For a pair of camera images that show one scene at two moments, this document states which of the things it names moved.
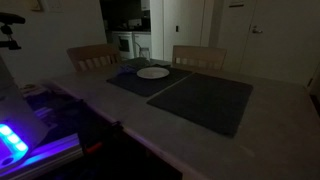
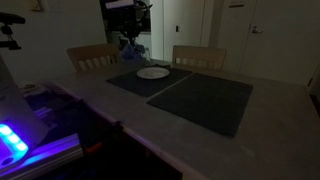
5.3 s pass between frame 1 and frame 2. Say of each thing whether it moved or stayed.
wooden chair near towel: stayed
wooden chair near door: stayed
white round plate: stayed
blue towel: moved
